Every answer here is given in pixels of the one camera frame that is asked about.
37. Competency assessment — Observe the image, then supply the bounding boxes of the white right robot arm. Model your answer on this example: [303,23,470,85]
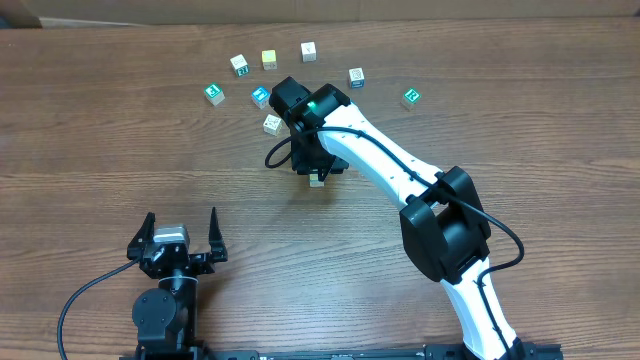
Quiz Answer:
[269,77,522,359]

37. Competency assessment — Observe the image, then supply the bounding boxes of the green E letter block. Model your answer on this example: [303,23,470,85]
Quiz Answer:
[204,83,225,106]

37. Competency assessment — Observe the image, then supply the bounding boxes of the wooden O block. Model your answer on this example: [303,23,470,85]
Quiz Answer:
[263,114,283,136]

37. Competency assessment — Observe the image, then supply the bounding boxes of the yellow top wooden block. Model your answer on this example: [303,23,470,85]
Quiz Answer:
[261,49,277,70]

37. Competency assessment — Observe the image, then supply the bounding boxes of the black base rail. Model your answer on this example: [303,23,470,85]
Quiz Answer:
[119,341,565,360]

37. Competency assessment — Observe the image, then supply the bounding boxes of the blue side wooden block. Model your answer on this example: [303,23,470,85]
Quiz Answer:
[348,68,365,88]

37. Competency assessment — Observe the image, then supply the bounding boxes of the blue F letter block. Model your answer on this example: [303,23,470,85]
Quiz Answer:
[251,86,270,109]

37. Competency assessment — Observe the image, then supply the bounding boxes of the cardboard back wall panel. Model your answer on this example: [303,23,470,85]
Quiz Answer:
[1,0,639,27]

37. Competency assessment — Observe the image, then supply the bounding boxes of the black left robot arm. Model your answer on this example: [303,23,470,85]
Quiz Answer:
[127,210,228,359]

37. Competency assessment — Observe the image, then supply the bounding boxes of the dark green R block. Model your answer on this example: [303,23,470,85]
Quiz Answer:
[230,54,250,77]

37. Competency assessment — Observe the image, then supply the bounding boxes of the plain wooden block far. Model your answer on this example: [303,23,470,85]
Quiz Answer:
[300,42,317,63]

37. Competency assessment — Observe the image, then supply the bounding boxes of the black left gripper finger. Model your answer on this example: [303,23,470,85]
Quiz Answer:
[208,207,228,263]
[126,212,155,260]

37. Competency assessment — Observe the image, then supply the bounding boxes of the blue H letter block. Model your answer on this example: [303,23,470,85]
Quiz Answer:
[309,174,324,188]

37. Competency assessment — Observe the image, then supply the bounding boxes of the green R block right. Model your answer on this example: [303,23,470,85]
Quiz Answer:
[401,88,421,110]

